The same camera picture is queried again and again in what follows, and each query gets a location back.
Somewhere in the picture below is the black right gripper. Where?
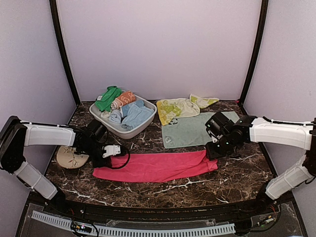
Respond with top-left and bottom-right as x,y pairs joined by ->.
205,135 -> 235,160

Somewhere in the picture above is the pink microfibre towel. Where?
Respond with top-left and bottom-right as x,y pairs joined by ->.
93,150 -> 218,183

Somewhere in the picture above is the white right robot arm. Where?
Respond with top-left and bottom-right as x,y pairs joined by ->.
205,112 -> 316,214

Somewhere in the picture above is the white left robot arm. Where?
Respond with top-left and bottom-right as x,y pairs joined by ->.
0,116 -> 116,215

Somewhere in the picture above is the round painted ceramic plate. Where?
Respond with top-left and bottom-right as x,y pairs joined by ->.
56,146 -> 89,169

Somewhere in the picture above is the grey plastic basin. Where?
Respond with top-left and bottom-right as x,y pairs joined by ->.
89,95 -> 157,139

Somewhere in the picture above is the small blue rolled towel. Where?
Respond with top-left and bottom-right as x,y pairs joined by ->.
108,110 -> 123,129

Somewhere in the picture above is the mint green panda towel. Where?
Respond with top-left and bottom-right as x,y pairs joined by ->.
161,111 -> 241,149

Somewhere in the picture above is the green rolled towel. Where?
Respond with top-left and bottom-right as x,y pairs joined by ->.
95,86 -> 122,112

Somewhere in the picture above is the light blue rolled towel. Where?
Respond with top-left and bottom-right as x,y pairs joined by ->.
119,100 -> 154,130

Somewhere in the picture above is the orange rolled towel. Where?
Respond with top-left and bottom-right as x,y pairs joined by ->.
111,91 -> 136,110

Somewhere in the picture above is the yellow green patterned towel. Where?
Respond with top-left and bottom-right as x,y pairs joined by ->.
156,94 -> 220,126

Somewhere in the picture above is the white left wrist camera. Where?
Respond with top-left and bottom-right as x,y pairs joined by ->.
102,145 -> 121,158

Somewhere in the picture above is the black left camera cable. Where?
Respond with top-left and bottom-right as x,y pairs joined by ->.
106,147 -> 131,170

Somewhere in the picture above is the black front table rail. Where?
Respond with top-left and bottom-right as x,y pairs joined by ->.
27,191 -> 294,223

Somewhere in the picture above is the grey slotted cable duct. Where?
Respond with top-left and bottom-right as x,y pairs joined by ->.
31,211 -> 236,237

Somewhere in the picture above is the black right corner post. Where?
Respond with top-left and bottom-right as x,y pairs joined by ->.
238,0 -> 269,107

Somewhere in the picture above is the black corner post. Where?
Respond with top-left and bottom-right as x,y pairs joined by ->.
238,0 -> 269,107
49,0 -> 81,106

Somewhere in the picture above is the black left corner post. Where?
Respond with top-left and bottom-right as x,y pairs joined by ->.
49,0 -> 81,106

